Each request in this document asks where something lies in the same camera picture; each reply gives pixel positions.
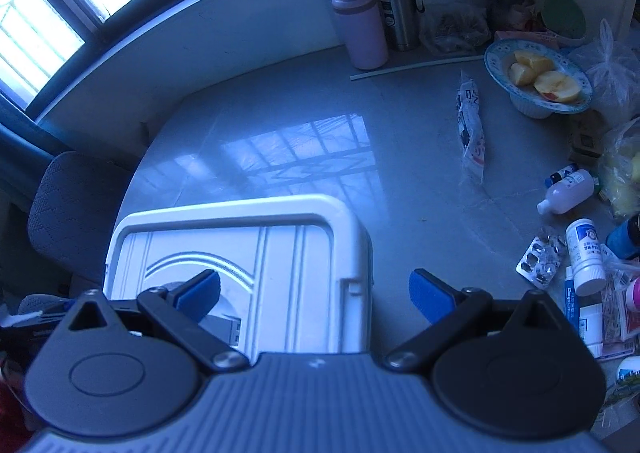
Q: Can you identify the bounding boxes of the white plastic bin lid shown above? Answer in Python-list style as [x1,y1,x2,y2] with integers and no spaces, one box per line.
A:
[103,194,372,361]

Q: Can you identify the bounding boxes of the silver pill blister pack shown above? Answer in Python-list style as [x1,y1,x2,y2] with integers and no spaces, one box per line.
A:
[515,228,567,291]

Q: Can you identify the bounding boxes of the blue white ointment tube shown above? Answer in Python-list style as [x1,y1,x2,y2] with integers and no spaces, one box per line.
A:
[563,265,579,332]

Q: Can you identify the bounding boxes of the grey fabric chair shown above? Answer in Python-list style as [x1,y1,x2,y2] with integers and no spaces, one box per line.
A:
[27,151,131,285]

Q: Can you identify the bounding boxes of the white medicine bottle blue label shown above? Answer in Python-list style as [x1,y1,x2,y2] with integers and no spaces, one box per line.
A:
[565,218,606,297]

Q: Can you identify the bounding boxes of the white lotion bottle lying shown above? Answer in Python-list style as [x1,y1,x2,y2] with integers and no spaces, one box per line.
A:
[537,169,596,216]

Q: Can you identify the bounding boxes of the white tube green cartoon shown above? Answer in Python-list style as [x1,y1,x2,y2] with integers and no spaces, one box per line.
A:
[604,355,640,407]

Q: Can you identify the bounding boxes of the white snack wrapper packet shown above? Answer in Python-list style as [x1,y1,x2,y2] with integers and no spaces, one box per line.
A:
[456,72,486,184]

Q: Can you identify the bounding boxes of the patterned bowl with apple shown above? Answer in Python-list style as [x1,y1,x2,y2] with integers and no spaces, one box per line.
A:
[484,39,593,120]

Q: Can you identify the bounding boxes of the white stick on table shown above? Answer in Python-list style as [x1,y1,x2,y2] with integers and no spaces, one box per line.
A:
[349,56,484,82]

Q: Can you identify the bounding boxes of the bag of dried snacks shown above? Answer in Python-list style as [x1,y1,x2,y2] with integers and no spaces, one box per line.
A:
[420,2,492,56]

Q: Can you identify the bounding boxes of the clear plastic bag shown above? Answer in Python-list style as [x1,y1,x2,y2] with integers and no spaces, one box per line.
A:
[570,19,639,128]

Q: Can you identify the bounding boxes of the pink insulated bottle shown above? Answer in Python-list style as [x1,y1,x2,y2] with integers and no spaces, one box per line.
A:
[332,0,388,71]

